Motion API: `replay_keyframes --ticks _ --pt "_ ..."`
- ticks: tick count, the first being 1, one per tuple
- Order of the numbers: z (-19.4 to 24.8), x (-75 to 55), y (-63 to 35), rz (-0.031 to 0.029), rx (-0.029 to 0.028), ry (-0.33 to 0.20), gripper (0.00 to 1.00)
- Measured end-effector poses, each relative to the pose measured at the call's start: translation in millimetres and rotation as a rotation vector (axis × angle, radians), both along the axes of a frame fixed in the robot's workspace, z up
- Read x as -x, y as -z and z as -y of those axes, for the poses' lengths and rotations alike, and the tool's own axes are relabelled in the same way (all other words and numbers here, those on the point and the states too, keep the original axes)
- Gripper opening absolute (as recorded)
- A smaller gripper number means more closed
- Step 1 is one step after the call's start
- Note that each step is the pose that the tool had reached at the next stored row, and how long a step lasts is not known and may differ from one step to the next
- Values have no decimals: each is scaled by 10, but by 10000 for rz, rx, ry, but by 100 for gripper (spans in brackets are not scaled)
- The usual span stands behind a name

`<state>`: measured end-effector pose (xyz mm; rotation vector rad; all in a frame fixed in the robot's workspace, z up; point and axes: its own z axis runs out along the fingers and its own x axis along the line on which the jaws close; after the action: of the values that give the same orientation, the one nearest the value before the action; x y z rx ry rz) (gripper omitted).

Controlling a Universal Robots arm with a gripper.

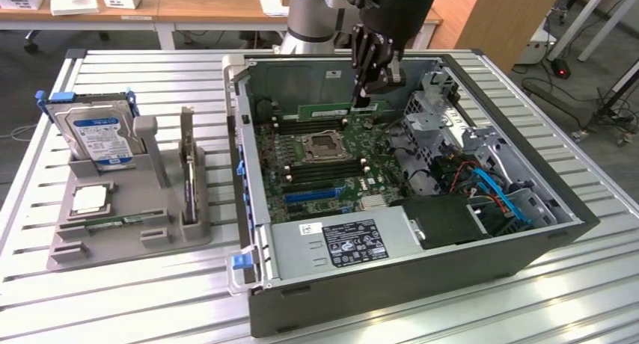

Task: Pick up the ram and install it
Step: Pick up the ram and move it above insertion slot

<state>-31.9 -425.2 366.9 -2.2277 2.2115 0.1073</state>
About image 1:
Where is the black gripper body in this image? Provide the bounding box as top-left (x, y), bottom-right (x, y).
top-left (356, 0), bottom-right (439, 49)

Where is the silver chipset heatsink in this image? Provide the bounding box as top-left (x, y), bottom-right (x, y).
top-left (359, 195), bottom-right (391, 211)

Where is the black fan shroud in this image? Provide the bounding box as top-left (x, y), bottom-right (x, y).
top-left (388, 194), bottom-right (489, 251)

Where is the black box with red light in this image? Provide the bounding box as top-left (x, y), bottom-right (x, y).
top-left (548, 58), bottom-right (573, 80)

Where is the grey power supply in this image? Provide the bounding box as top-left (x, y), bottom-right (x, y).
top-left (260, 206), bottom-right (416, 282)

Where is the red wire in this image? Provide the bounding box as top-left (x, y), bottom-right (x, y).
top-left (447, 161), bottom-right (505, 211)

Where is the black open PC case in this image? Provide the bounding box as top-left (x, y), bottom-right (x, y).
top-left (220, 50), bottom-right (601, 340)

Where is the wooden cabinet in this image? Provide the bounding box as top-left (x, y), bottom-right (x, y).
top-left (427, 0), bottom-right (568, 75)

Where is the black RAM slot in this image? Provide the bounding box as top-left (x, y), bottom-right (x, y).
top-left (276, 119), bottom-right (347, 130)
top-left (291, 167), bottom-right (367, 179)
top-left (288, 159), bottom-right (363, 171)
top-left (276, 115), bottom-right (345, 126)
top-left (292, 171), bottom-right (369, 183)
top-left (288, 163), bottom-right (364, 174)
top-left (277, 123), bottom-right (349, 136)

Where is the black expansion slot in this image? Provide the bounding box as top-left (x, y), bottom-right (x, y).
top-left (280, 182), bottom-right (331, 195)

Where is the green RAM stick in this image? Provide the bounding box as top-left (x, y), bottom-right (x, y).
top-left (84, 213), bottom-right (168, 231)
top-left (296, 99), bottom-right (388, 121)

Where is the CPU socket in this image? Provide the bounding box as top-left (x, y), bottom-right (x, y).
top-left (296, 129), bottom-right (347, 162)

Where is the green motherboard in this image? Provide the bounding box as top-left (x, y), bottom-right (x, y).
top-left (250, 107), bottom-right (416, 225)

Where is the grey parts rack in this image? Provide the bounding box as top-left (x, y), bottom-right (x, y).
top-left (45, 104), bottom-right (216, 272)

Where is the silver CPU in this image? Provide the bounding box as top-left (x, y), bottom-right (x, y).
top-left (69, 186), bottom-right (109, 216)

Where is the white paper stack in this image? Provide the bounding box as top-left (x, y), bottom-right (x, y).
top-left (258, 0), bottom-right (292, 18)

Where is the white table frame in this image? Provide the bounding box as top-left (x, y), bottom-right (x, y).
top-left (545, 0), bottom-right (636, 63)

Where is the hard disk with blue bracket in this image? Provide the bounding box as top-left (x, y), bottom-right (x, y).
top-left (34, 89), bottom-right (138, 172)

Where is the wooden desk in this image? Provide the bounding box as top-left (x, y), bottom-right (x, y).
top-left (0, 0), bottom-right (444, 50)

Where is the black stand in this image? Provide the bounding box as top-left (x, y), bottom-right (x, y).
top-left (521, 58), bottom-right (639, 147)

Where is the metal disk bay cage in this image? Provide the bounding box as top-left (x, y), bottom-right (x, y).
top-left (403, 70), bottom-right (501, 166)

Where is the blue flat wire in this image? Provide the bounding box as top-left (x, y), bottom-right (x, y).
top-left (471, 165), bottom-right (531, 226)

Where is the white device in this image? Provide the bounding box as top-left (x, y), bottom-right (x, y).
top-left (513, 25), bottom-right (557, 67)

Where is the blue expansion slot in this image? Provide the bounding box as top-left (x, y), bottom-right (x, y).
top-left (284, 188), bottom-right (335, 205)

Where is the graphics card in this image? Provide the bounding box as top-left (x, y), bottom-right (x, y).
top-left (177, 105), bottom-right (200, 226)

